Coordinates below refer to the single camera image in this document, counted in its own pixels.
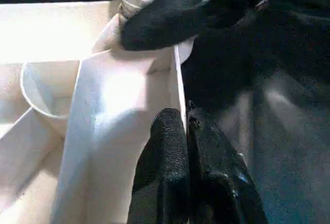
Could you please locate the white plastic table top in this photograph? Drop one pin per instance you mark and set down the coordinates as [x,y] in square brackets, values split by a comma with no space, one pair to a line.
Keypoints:
[64,92]

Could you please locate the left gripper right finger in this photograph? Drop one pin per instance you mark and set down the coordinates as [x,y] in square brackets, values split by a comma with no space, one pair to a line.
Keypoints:
[219,182]

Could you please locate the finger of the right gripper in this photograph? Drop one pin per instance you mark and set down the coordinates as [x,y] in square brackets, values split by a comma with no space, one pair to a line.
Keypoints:
[180,20]

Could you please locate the black plastic mat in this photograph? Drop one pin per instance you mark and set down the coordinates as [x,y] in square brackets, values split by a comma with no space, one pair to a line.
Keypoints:
[283,105]

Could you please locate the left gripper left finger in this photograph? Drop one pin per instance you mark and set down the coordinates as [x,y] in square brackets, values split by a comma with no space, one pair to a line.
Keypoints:
[165,169]

